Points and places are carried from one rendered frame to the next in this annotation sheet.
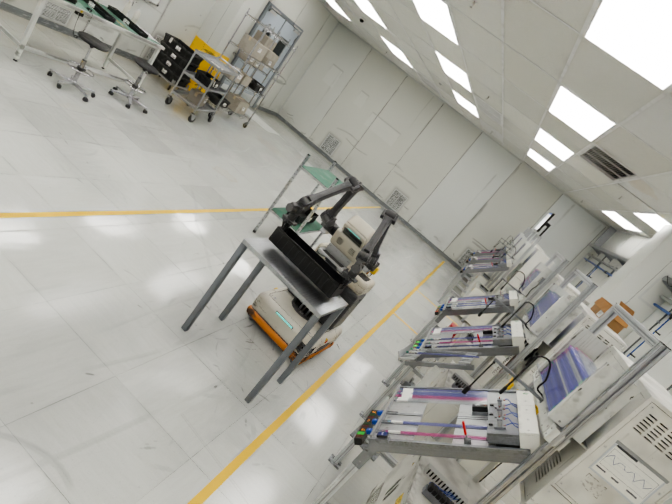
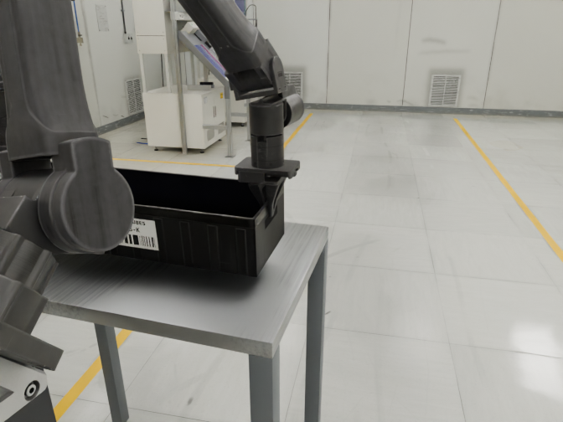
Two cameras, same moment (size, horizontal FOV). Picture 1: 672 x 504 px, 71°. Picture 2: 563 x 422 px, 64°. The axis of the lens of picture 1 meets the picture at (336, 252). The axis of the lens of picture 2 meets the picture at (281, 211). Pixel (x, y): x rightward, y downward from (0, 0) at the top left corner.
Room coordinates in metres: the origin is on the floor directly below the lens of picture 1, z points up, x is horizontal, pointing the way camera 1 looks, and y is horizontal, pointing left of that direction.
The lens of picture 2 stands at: (3.77, 0.40, 1.24)
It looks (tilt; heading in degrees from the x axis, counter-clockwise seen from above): 22 degrees down; 180
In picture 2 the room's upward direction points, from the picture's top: straight up
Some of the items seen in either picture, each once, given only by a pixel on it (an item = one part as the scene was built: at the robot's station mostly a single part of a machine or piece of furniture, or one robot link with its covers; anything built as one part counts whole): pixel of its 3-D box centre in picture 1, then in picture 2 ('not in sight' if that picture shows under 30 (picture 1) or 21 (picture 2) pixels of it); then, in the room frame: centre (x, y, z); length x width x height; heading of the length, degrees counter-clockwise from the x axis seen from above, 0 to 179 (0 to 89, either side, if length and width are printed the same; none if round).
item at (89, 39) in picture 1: (85, 66); not in sight; (5.05, 3.50, 0.31); 0.52 x 0.49 x 0.62; 168
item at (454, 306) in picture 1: (474, 336); not in sight; (5.05, -1.77, 0.66); 1.01 x 0.73 x 1.31; 78
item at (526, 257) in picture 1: (504, 281); not in sight; (8.22, -2.59, 0.95); 1.36 x 0.82 x 1.90; 78
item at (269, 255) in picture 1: (264, 315); (165, 393); (2.90, 0.11, 0.40); 0.70 x 0.45 x 0.80; 74
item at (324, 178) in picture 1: (309, 206); not in sight; (5.46, 0.59, 0.55); 0.91 x 0.46 x 1.10; 168
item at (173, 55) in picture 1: (174, 64); not in sight; (8.04, 4.19, 0.38); 0.65 x 0.46 x 0.75; 81
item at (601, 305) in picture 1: (608, 308); not in sight; (3.62, -1.84, 1.82); 0.68 x 0.30 x 0.20; 168
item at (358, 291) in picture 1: (331, 282); not in sight; (3.73, -0.13, 0.59); 0.55 x 0.34 x 0.83; 74
